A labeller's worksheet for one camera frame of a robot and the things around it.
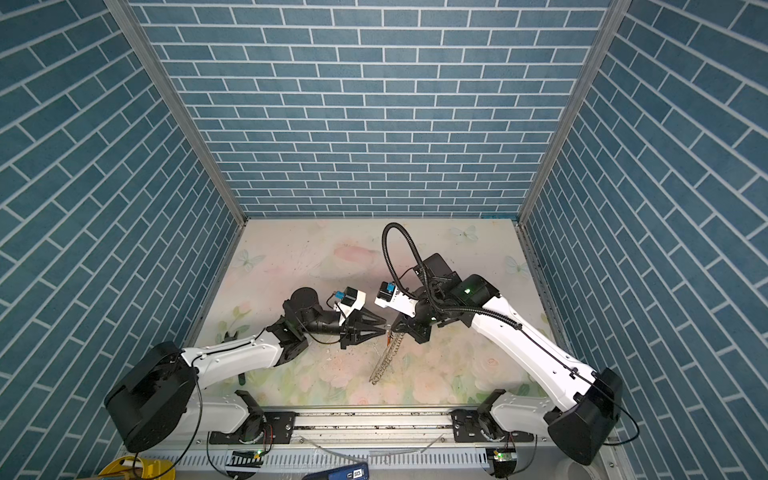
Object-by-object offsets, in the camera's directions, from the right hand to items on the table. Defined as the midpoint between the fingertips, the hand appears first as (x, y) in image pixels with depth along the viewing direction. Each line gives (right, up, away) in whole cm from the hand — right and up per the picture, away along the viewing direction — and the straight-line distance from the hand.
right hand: (399, 326), depth 71 cm
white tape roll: (+39, -31, -4) cm, 50 cm away
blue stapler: (-10, -31, -5) cm, 33 cm away
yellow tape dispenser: (-52, -26, -11) cm, 59 cm away
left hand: (-3, -1, -1) cm, 3 cm away
